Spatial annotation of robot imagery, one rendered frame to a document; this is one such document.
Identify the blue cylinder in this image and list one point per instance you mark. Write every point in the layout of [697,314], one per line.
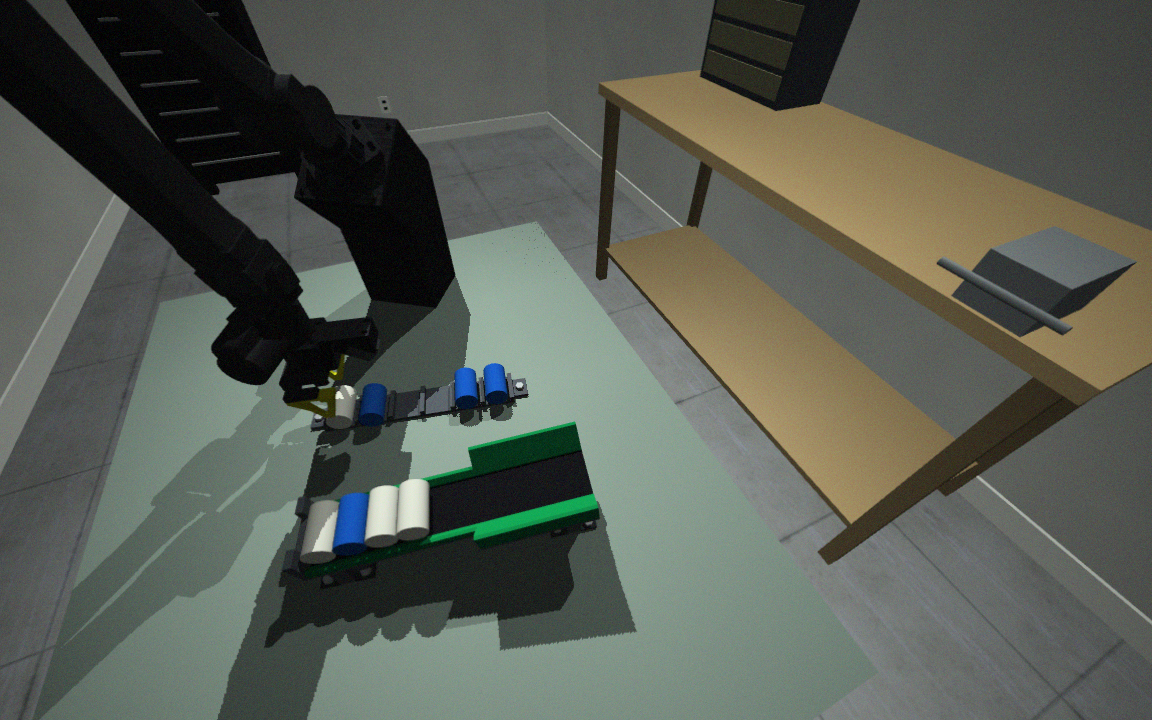
[495,384]
[351,525]
[466,396]
[373,402]

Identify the grey cylinder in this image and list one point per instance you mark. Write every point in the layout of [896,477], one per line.
[345,405]

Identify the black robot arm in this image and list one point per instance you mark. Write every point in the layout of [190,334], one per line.
[43,78]

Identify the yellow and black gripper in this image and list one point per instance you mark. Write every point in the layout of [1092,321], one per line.
[293,378]

